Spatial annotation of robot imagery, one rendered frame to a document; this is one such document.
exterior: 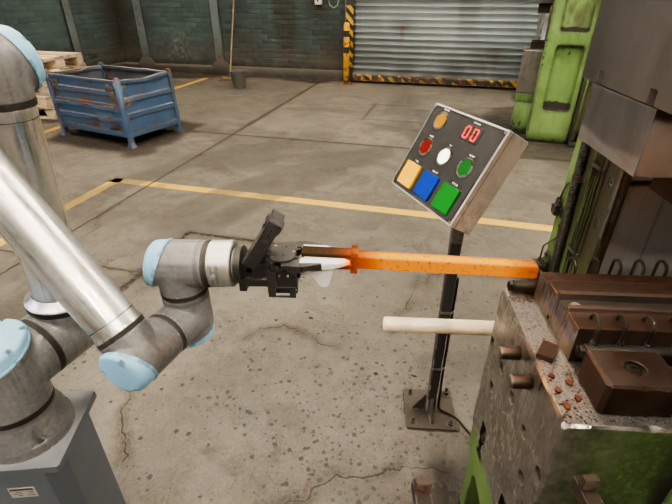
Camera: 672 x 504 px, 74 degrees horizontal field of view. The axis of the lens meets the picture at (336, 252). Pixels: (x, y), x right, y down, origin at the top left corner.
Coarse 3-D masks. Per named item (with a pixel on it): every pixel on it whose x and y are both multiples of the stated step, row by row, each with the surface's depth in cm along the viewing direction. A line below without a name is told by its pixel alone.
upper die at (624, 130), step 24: (600, 96) 74; (624, 96) 67; (600, 120) 73; (624, 120) 67; (648, 120) 61; (600, 144) 73; (624, 144) 66; (648, 144) 62; (624, 168) 66; (648, 168) 63
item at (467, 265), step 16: (320, 256) 81; (336, 256) 81; (352, 256) 80; (368, 256) 82; (384, 256) 82; (400, 256) 82; (416, 256) 82; (432, 256) 82; (448, 256) 82; (464, 256) 82; (352, 272) 82; (432, 272) 81; (448, 272) 81; (464, 272) 81; (480, 272) 81; (496, 272) 81; (512, 272) 80; (528, 272) 80
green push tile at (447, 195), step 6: (444, 186) 124; (450, 186) 122; (438, 192) 125; (444, 192) 123; (450, 192) 121; (456, 192) 119; (438, 198) 124; (444, 198) 122; (450, 198) 120; (456, 198) 119; (432, 204) 125; (438, 204) 123; (444, 204) 122; (450, 204) 120; (438, 210) 123; (444, 210) 121
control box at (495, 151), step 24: (432, 120) 137; (456, 120) 128; (480, 120) 120; (432, 144) 134; (456, 144) 125; (480, 144) 118; (504, 144) 112; (432, 168) 131; (456, 168) 123; (480, 168) 115; (504, 168) 116; (408, 192) 137; (480, 192) 117; (456, 216) 118; (480, 216) 121
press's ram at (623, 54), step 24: (624, 0) 68; (648, 0) 62; (600, 24) 74; (624, 24) 67; (648, 24) 62; (600, 48) 74; (624, 48) 67; (648, 48) 61; (600, 72) 75; (624, 72) 67; (648, 72) 61; (648, 96) 61
